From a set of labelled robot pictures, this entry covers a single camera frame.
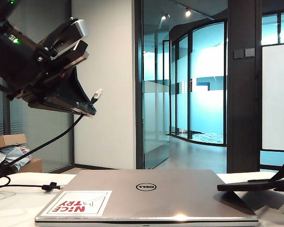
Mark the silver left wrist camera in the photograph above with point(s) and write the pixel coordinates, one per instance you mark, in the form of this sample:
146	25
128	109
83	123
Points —
81	28

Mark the black phone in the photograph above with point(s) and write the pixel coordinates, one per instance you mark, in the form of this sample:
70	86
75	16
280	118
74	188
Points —
239	187

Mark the grey plastic mailing bag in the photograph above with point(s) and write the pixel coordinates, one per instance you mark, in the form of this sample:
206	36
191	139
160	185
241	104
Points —
16	153

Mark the glass door black frame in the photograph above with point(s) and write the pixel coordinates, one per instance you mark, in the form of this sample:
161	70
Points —
156	106

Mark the curved glass partition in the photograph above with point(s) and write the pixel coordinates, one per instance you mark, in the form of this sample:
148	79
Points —
203	106

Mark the black bag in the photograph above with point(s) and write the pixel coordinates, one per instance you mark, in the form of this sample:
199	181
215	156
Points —
2	175

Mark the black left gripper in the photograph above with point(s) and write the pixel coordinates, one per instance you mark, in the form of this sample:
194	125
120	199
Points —
45	80

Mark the low brown cardboard box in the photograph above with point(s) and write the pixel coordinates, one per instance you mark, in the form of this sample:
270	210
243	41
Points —
34	165

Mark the silver Dell laptop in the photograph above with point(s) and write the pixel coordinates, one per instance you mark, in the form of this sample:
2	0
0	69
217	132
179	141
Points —
144	203

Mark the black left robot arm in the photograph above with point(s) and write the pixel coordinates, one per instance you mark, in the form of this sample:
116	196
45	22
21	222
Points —
9	47

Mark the black door frame pillar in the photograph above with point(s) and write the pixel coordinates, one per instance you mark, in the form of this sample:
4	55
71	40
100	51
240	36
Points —
243	106

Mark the grey wall switch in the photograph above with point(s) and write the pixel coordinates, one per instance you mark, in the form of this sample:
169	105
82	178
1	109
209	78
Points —
250	52
239	53

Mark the ceiling spot light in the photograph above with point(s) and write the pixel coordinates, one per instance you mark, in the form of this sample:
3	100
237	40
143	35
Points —
188	11
164	17

